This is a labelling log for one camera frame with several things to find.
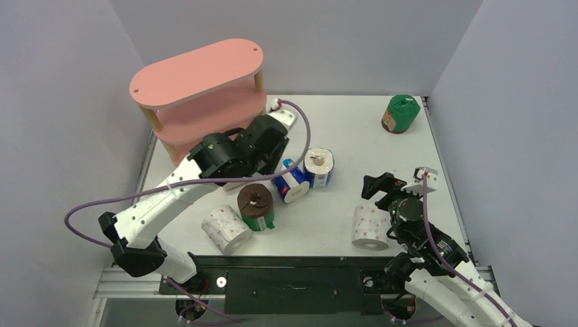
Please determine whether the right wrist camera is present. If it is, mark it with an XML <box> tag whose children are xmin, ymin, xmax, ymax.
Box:
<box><xmin>401</xmin><ymin>167</ymin><xmax>438</xmax><ymax>196</ymax></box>

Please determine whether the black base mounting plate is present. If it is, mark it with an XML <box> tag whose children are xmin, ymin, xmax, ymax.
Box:
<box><xmin>112</xmin><ymin>255</ymin><xmax>475</xmax><ymax>316</ymax></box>

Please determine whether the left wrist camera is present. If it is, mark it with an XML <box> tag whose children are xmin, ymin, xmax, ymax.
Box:
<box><xmin>267</xmin><ymin>104</ymin><xmax>299</xmax><ymax>131</ymax></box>

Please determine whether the green wrapped roll far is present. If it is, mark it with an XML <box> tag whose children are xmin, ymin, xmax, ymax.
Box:
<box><xmin>381</xmin><ymin>95</ymin><xmax>421</xmax><ymax>134</ymax></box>

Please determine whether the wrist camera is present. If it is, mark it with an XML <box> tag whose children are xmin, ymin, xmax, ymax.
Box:
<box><xmin>401</xmin><ymin>167</ymin><xmax>438</xmax><ymax>196</ymax></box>
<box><xmin>267</xmin><ymin>104</ymin><xmax>299</xmax><ymax>131</ymax></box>

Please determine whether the pink three-tier shelf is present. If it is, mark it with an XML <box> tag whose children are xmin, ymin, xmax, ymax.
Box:
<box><xmin>129</xmin><ymin>38</ymin><xmax>267</xmax><ymax>166</ymax></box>

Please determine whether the blue white roll lying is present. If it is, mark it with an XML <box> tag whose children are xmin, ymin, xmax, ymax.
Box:
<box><xmin>271</xmin><ymin>166</ymin><xmax>309</xmax><ymax>204</ymax></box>

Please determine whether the blue white roll upright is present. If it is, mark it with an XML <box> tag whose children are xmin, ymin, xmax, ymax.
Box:
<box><xmin>303</xmin><ymin>148</ymin><xmax>335</xmax><ymax>189</ymax></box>

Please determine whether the white dotted roll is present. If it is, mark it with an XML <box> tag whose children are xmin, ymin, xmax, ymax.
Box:
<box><xmin>352</xmin><ymin>204</ymin><xmax>391</xmax><ymax>251</ymax></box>
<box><xmin>201</xmin><ymin>205</ymin><xmax>253</xmax><ymax>255</ymax></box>

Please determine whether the brown green roll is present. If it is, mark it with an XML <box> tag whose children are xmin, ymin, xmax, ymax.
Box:
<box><xmin>237</xmin><ymin>183</ymin><xmax>275</xmax><ymax>232</ymax></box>

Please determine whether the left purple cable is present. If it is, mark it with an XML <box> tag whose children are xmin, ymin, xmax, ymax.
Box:
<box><xmin>63</xmin><ymin>98</ymin><xmax>312</xmax><ymax>249</ymax></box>

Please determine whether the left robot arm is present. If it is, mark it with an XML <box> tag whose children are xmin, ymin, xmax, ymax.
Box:
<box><xmin>98</xmin><ymin>110</ymin><xmax>297</xmax><ymax>293</ymax></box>

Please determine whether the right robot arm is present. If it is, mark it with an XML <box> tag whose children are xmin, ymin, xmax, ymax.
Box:
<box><xmin>361</xmin><ymin>167</ymin><xmax>530</xmax><ymax>326</ymax></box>

